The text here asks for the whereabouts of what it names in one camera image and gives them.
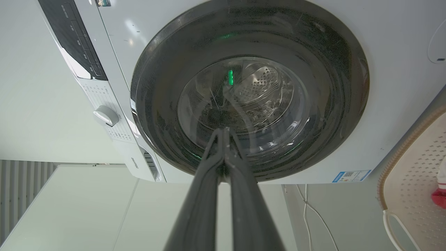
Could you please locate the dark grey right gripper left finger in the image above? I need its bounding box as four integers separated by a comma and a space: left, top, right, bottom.
164, 128, 225, 251

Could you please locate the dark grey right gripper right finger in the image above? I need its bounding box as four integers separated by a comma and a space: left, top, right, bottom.
223, 127, 286, 251

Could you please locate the beige perforated laundry basket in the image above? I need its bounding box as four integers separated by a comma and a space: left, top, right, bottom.
377, 105, 446, 251

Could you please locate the blue energy label sticker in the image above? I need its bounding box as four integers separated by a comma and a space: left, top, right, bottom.
332, 170, 371, 183

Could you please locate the white cabinet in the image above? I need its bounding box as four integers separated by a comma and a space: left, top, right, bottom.
0, 165, 297, 251

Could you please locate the silver washing machine control knob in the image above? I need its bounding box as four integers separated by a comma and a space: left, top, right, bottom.
93, 106, 119, 127

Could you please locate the dark round washing machine door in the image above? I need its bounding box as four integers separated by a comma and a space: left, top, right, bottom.
130, 0, 370, 182

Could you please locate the red and white garment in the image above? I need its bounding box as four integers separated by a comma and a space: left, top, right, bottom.
431, 166, 446, 209

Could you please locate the white front-load washing machine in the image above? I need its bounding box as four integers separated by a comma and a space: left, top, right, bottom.
38, 0, 446, 184

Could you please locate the white power cable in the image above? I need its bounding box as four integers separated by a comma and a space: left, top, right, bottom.
295, 184, 339, 251

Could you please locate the grey ribbed wall panel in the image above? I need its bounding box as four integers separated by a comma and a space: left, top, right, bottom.
0, 160, 58, 244

